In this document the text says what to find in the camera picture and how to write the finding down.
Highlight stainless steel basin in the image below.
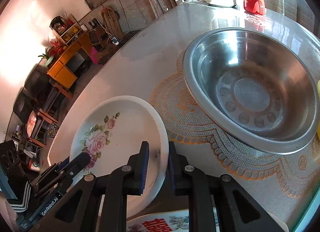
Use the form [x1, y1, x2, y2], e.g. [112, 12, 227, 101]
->
[183, 28, 319, 155]

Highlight white rose deep plate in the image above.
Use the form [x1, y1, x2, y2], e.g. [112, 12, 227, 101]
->
[69, 96, 169, 217]

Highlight wooden chair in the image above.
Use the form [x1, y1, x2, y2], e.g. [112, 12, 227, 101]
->
[101, 7, 124, 41]

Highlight large white dragon plate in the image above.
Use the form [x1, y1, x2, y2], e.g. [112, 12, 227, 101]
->
[126, 208, 221, 232]

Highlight black leather sofa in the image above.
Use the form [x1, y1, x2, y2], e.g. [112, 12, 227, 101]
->
[13, 65, 60, 123]

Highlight orange wooden cabinet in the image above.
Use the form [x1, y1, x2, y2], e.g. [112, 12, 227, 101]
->
[47, 31, 93, 89]

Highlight white power strip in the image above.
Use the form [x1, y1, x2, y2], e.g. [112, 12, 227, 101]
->
[111, 37, 119, 46]

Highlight red mug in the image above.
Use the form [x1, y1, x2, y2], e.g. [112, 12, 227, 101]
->
[244, 0, 266, 16]

